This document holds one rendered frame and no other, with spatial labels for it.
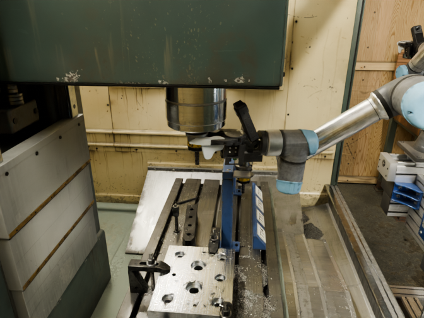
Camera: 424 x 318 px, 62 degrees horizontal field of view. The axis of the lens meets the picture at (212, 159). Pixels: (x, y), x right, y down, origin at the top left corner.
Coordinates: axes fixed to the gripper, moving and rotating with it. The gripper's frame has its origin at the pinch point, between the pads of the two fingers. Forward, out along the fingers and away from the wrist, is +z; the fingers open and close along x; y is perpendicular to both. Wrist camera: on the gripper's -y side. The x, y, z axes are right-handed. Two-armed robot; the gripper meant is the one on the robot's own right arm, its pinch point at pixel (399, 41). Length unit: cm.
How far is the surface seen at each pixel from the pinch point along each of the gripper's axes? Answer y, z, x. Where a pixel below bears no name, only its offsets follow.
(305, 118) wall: 30, -12, -60
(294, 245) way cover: 75, -58, -85
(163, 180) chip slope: 57, 0, -143
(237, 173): 22, -79, -112
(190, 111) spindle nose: -11, -106, -126
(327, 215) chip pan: 84, -28, -55
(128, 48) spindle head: -27, -108, -137
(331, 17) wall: -19, -14, -46
